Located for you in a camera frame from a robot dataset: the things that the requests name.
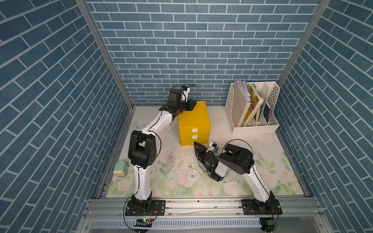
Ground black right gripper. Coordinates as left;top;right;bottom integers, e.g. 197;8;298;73
195;142;212;173

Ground yellow drawer cabinet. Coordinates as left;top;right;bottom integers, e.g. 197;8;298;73
178;101;211;146

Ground white earphones coil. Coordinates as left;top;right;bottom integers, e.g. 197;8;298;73
186;166;202;181
222;170;235;183

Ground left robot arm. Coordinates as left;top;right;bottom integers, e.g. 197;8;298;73
128;85;197;214

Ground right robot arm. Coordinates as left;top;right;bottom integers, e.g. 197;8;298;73
193;140;283;215

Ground beige folder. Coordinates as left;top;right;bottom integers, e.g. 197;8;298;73
232;80;251;127

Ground white perforated file organizer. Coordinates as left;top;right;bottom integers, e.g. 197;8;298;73
224;82;280;135

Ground yellow covered book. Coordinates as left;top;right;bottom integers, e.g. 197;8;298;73
244;83;264;126

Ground green and cream box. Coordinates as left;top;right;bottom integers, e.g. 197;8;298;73
113;161;129;177

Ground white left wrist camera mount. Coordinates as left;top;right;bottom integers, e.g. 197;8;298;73
169;84;195;102

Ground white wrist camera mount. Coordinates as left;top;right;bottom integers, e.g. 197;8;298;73
207;142;219;153
169;84;195;102

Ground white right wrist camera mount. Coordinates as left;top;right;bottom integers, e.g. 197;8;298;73
207;142;219;153

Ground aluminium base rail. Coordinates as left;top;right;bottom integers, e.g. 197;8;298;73
77;196;332;233

